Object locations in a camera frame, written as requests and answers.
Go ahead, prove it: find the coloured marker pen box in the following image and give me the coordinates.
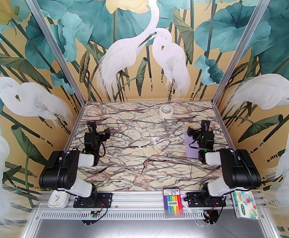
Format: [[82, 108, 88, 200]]
[[163, 187, 184, 219]]

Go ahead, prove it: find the aluminium frame beam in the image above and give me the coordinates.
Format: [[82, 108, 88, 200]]
[[34, 190, 265, 210]]

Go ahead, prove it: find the perforated metal cable tray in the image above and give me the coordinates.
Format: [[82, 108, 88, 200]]
[[39, 209, 210, 220]]

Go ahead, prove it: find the white alarm clock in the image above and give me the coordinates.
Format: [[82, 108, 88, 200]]
[[48, 191, 68, 209]]

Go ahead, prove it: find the cream masking tape roll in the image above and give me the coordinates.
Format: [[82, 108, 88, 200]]
[[159, 105, 174, 119]]

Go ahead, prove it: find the purple paper sheet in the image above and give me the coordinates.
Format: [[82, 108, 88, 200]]
[[185, 130, 202, 159]]

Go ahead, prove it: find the grey metal shelf panel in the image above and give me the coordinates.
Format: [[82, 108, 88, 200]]
[[23, 219, 273, 238]]

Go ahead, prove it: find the aluminium corner post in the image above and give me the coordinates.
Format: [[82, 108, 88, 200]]
[[212, 0, 278, 105], [18, 0, 86, 104]]

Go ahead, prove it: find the black bracket with yellow connector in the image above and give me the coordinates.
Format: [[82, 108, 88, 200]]
[[202, 210, 219, 226]]

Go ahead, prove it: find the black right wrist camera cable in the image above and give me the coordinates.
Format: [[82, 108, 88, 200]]
[[189, 133, 205, 151]]

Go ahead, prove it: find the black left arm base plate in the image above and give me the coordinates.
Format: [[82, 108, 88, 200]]
[[74, 192, 113, 208]]

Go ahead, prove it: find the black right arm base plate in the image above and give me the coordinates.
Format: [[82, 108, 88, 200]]
[[185, 192, 226, 208]]

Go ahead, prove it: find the aluminium table edge rail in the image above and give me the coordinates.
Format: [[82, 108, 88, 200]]
[[47, 102, 86, 191], [211, 102, 249, 184], [84, 100, 213, 104]]

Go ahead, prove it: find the cartoon print tissue pack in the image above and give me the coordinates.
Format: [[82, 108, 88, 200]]
[[231, 190, 260, 220]]

